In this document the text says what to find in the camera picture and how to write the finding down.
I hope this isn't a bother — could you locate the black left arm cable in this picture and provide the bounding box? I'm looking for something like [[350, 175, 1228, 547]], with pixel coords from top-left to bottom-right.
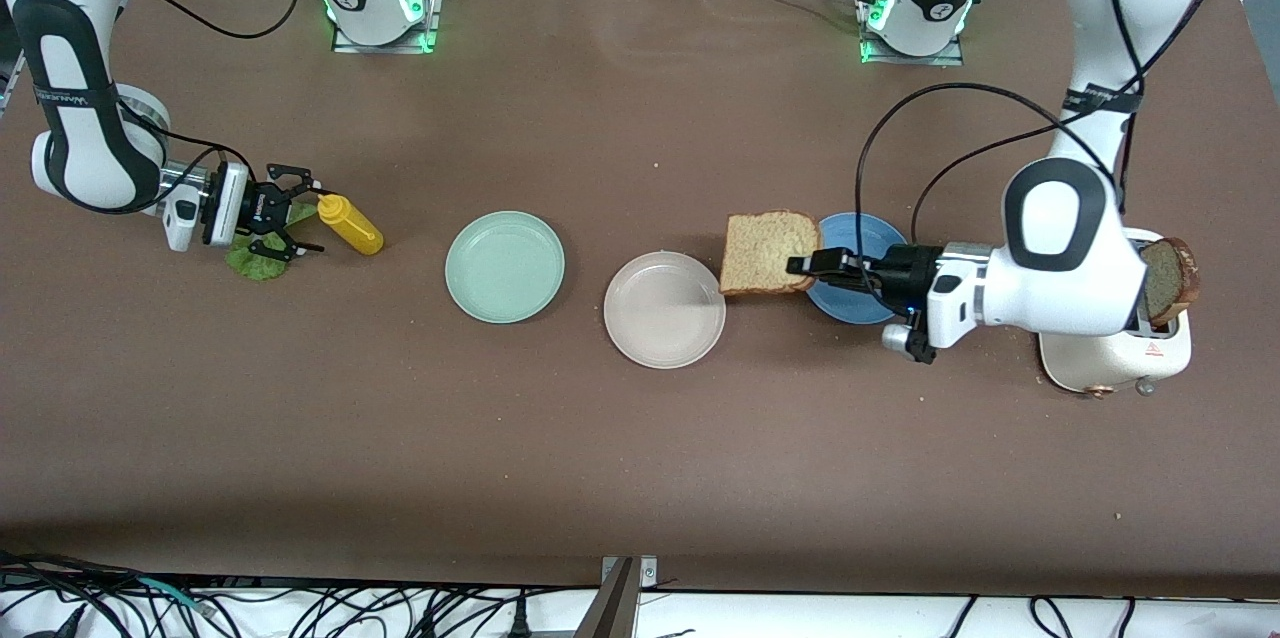
[[855, 0, 1241, 254]]

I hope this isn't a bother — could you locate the brown bread slice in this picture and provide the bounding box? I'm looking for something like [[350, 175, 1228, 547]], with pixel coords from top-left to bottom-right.
[[1140, 237, 1201, 328], [719, 210, 823, 298]]

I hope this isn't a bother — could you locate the yellow mustard squeeze bottle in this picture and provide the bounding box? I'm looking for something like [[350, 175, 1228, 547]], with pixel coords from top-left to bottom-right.
[[317, 194, 385, 256]]

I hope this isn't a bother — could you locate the green lettuce leaf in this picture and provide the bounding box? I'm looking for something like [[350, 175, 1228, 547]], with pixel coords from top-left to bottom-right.
[[225, 201, 321, 282]]

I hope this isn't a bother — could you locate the light green plate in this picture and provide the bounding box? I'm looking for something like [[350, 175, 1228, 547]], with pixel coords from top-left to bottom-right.
[[445, 210, 566, 325]]

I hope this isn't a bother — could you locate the aluminium frame post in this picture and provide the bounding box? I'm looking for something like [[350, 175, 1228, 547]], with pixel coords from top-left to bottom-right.
[[575, 558, 642, 638]]

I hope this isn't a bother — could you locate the white toaster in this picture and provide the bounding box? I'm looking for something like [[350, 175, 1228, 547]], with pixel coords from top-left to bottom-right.
[[1038, 226, 1193, 399]]

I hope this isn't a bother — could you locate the teal cable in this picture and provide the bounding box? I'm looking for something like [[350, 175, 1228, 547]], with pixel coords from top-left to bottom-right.
[[138, 575, 217, 617]]

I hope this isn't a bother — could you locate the blue plate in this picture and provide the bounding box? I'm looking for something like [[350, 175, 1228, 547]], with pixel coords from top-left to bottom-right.
[[805, 212, 916, 326]]

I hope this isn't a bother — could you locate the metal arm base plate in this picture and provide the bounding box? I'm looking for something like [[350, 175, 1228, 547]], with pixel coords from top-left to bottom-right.
[[330, 0, 443, 55], [858, 0, 967, 68]]

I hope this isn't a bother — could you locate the beige plate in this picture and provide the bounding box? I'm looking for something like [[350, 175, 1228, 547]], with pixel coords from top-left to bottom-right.
[[603, 251, 727, 371]]

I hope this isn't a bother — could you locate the metal corner bracket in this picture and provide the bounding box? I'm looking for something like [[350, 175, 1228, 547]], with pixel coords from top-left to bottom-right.
[[600, 555, 659, 590]]

